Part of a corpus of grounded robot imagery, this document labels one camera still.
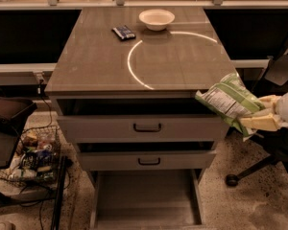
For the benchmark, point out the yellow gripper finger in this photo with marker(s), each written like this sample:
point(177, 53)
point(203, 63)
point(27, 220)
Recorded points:
point(269, 101)
point(267, 122)

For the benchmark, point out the dark blue snack packet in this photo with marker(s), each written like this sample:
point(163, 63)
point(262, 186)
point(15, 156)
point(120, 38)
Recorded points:
point(124, 33)

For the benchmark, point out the grey drawer cabinet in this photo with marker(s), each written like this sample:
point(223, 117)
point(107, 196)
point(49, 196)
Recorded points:
point(158, 73)

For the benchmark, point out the middle drawer with handle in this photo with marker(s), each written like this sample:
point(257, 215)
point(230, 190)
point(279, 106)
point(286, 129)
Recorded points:
point(151, 160)

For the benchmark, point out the white paper bowl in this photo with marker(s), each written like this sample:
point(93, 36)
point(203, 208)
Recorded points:
point(157, 19)

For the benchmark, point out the open bottom drawer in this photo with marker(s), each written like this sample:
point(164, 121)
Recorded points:
point(147, 200)

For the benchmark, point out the green jalapeno chip bag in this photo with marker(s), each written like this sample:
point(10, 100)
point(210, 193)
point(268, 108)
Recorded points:
point(231, 100)

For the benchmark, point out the drawer with handle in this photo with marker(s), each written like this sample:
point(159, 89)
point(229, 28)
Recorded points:
point(151, 160)
point(142, 128)

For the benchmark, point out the wire basket of snacks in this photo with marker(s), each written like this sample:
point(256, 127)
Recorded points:
point(37, 157)

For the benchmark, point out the dark brown chair left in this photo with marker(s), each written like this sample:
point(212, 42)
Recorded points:
point(14, 112)

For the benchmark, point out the top drawer with handle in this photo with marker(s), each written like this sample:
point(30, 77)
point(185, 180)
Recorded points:
point(142, 128)

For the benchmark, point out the black office chair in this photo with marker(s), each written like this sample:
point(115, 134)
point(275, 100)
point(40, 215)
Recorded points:
point(273, 81)

